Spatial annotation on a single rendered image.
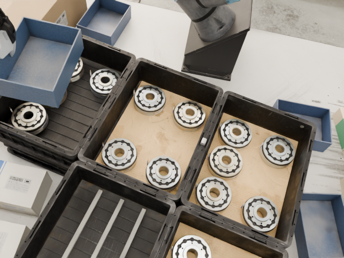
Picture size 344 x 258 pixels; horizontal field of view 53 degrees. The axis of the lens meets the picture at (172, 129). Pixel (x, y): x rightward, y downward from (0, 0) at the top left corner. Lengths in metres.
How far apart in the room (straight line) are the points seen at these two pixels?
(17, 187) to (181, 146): 0.50
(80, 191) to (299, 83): 0.97
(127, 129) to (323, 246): 0.72
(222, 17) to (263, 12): 1.64
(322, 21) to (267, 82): 1.60
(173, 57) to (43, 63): 0.65
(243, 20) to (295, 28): 1.61
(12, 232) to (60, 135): 0.30
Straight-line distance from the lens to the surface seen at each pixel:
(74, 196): 1.03
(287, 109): 1.40
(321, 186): 1.33
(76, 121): 1.14
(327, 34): 2.93
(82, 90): 1.20
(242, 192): 1.06
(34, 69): 0.96
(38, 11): 1.36
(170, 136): 1.10
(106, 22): 1.58
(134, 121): 1.12
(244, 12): 1.29
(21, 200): 1.10
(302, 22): 2.93
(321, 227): 1.27
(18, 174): 1.14
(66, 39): 0.98
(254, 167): 1.11
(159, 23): 1.59
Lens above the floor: 1.79
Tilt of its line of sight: 60 degrees down
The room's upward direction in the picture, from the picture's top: 11 degrees clockwise
